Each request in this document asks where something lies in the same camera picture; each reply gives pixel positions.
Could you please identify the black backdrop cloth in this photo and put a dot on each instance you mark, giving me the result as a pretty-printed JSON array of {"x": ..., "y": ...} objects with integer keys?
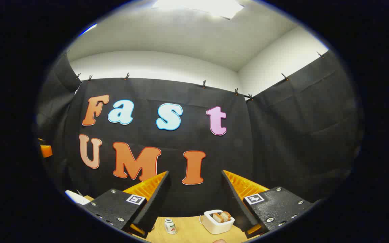
[{"x": 282, "y": 135}]

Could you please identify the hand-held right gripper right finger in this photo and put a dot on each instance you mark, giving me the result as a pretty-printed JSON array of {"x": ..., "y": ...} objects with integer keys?
[{"x": 235, "y": 202}]

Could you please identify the white labelled drink bottle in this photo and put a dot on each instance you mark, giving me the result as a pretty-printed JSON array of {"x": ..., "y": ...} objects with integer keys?
[{"x": 170, "y": 226}]

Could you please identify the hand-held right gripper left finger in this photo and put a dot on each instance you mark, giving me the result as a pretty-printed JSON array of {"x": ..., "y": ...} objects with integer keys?
[{"x": 155, "y": 202}]

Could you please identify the white rice cooker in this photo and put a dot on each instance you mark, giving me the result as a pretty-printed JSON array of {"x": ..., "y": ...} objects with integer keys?
[{"x": 76, "y": 198}]

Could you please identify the white toaster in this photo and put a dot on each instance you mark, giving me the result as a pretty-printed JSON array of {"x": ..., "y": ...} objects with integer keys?
[{"x": 216, "y": 225}]

